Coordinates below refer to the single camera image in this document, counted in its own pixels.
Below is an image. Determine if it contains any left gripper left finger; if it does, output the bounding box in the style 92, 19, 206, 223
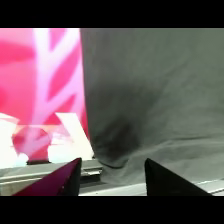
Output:
13, 157, 83, 197

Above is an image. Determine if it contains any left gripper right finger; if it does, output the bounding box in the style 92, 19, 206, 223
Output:
144, 157, 214, 197

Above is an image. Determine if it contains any dark grey shirt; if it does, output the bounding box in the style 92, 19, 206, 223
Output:
79, 28, 224, 187

